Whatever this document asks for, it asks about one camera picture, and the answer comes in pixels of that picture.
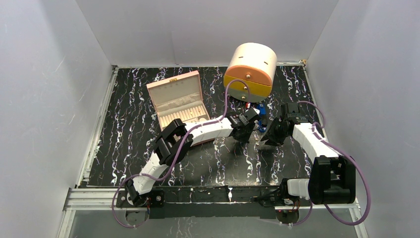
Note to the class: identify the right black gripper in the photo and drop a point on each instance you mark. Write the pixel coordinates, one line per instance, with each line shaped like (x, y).
(274, 140)

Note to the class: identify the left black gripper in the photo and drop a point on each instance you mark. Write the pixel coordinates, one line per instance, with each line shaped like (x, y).
(244, 140)

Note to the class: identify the pink jewelry box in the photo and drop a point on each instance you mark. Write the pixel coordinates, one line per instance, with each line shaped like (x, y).
(178, 97)

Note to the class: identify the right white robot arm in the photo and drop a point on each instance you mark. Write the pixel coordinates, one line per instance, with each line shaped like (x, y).
(333, 177)

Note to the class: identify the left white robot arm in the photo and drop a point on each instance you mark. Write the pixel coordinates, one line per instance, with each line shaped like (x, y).
(174, 142)

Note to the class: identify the blue stapler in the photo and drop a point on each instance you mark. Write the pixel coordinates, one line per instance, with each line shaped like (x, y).
(263, 117)

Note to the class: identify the round three-drawer organizer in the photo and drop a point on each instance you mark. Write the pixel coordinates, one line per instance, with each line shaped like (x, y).
(255, 64)

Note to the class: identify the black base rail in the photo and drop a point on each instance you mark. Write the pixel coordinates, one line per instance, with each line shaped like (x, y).
(222, 201)

